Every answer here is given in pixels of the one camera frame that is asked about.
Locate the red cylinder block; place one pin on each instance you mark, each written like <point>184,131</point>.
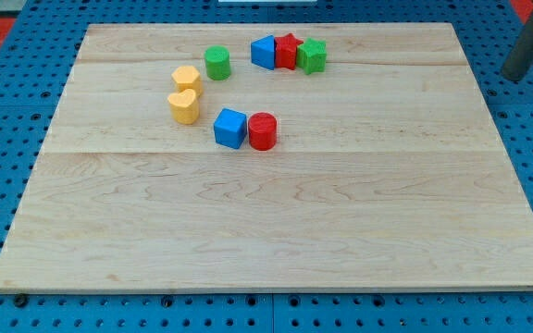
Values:
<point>262,130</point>

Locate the blue cube block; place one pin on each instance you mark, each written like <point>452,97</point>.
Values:
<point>230,128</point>

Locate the yellow heart block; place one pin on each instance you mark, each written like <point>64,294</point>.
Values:
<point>184,106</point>

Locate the blue triangular prism block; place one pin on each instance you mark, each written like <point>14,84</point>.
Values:
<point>263,52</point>

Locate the light wooden board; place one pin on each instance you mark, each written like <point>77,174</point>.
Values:
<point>388,174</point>

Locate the green star block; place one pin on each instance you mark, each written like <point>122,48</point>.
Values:
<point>312,56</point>

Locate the green cylinder block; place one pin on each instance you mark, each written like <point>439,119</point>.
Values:
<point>217,63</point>

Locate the yellow hexagon block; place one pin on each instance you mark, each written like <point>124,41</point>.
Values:
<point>187,77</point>

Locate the red star block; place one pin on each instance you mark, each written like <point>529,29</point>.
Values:
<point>286,51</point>

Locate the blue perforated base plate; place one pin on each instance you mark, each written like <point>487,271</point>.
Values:
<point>35,61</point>

